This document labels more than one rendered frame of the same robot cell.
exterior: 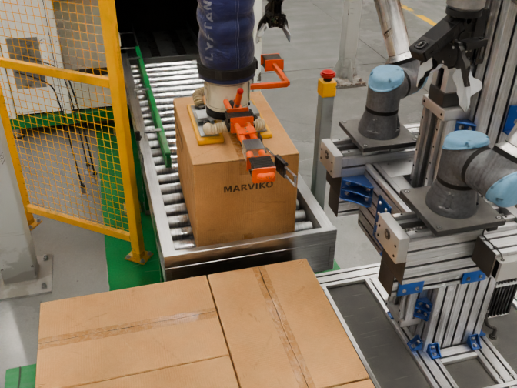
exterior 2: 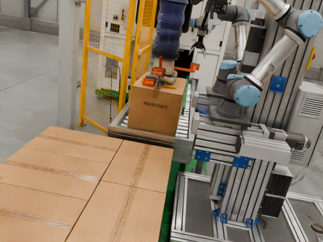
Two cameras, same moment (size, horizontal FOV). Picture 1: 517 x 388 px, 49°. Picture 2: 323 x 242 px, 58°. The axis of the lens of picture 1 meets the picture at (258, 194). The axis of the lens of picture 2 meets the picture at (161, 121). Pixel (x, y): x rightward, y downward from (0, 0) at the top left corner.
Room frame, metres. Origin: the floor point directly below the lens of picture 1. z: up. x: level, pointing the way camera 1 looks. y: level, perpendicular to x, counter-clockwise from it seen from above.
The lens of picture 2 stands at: (-0.22, -0.73, 1.54)
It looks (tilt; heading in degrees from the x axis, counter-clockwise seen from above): 21 degrees down; 19
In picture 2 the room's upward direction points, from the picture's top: 9 degrees clockwise
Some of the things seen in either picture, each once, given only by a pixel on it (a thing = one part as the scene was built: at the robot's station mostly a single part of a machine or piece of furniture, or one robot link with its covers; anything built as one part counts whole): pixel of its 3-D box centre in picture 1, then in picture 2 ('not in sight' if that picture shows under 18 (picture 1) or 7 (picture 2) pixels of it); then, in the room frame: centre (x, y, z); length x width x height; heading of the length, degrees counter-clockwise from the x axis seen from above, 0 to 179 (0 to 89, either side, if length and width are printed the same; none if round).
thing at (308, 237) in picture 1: (252, 246); (150, 136); (1.77, 0.02, 0.58); 0.70 x 0.03 x 0.06; 106
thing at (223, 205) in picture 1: (231, 165); (158, 103); (2.11, 0.12, 0.75); 0.60 x 0.40 x 0.40; 14
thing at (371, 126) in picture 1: (380, 118); (223, 85); (1.88, -0.44, 1.09); 0.15 x 0.15 x 0.10
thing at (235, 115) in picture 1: (239, 119); (158, 72); (1.87, 0.07, 1.08); 0.10 x 0.08 x 0.06; 104
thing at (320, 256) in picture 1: (252, 267); (149, 147); (1.77, 0.02, 0.48); 0.70 x 0.03 x 0.15; 106
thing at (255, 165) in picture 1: (261, 168); (149, 81); (1.53, -0.01, 1.08); 0.08 x 0.07 x 0.05; 14
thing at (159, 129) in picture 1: (143, 95); not in sight; (3.17, 0.69, 0.60); 1.60 x 0.10 x 0.09; 16
